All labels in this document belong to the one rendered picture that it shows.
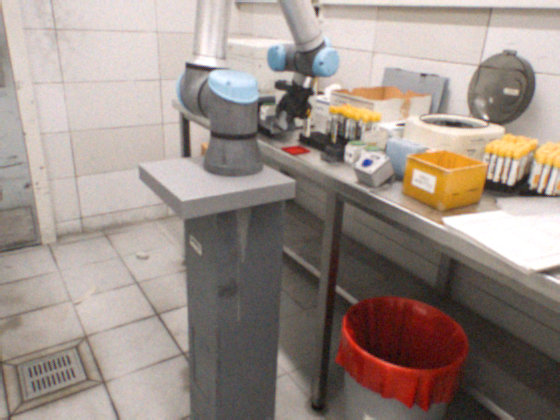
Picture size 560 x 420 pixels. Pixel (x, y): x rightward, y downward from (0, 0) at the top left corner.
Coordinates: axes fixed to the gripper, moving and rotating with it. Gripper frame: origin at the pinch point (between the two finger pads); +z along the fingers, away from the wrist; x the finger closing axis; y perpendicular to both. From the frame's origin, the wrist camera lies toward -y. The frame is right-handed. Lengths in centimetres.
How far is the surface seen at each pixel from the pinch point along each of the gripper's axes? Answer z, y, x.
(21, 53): 59, -123, -62
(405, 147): -29, 42, 6
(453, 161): -34, 53, 11
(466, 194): -35, 63, 6
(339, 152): -13.3, 27.0, 1.9
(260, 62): -11.8, -18.9, -2.6
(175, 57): 64, -127, 17
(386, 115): -13.2, 13.9, 31.1
